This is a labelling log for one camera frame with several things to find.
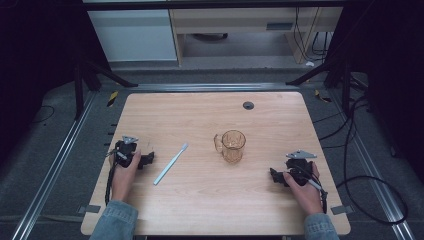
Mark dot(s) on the round grey table grommet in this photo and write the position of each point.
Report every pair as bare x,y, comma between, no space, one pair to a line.
248,105

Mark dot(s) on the white cabinet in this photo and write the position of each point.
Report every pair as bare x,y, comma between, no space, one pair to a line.
133,35

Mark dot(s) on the aluminium floor rail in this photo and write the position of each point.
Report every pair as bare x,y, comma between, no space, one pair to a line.
213,87
373,173
50,170

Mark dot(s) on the person's left hand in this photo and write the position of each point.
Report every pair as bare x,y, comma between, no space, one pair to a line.
124,180

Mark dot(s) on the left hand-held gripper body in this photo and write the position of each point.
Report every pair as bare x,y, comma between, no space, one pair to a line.
126,150

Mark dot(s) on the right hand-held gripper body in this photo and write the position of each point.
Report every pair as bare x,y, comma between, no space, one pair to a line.
300,166

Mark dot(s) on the yellow black striped tape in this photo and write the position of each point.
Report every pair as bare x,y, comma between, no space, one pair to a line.
112,98
322,97

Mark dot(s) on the person's right hand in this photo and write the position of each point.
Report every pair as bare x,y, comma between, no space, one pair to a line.
304,196

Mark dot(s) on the black metal stand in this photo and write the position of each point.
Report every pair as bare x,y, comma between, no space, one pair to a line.
333,71
79,90

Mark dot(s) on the clear amber glass cup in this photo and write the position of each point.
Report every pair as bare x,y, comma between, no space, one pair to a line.
232,146

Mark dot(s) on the light blue toothbrush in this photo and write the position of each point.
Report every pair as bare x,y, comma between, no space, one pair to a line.
170,164

